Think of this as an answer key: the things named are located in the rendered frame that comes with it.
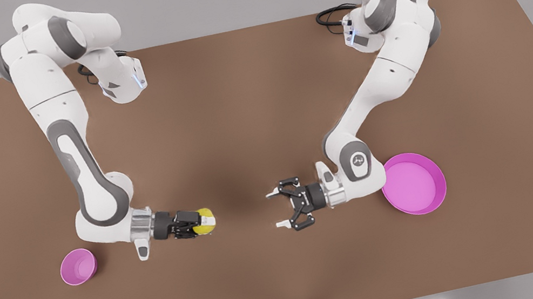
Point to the yellow apple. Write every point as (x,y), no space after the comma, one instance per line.
(205,221)

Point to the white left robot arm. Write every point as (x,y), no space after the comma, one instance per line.
(394,66)

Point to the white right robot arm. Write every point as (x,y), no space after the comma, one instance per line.
(49,94)

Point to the small pink bowl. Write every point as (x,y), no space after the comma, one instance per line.
(78,267)

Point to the pink plate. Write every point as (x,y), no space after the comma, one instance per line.
(414,184)

